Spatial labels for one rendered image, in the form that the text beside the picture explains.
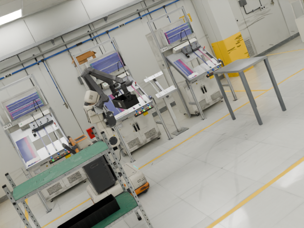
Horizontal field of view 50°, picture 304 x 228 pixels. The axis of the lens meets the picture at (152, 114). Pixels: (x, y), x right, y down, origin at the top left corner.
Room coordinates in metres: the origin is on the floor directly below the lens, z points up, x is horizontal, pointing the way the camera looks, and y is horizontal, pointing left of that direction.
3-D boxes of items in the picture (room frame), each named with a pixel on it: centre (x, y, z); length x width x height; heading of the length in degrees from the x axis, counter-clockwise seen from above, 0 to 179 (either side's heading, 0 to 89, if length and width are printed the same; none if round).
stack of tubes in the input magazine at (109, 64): (5.58, 0.34, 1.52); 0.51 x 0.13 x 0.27; 108
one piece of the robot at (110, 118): (3.96, 0.52, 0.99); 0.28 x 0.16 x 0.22; 17
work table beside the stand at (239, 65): (4.47, -1.38, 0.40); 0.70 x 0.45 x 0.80; 14
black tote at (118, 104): (4.04, 0.24, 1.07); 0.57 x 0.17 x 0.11; 17
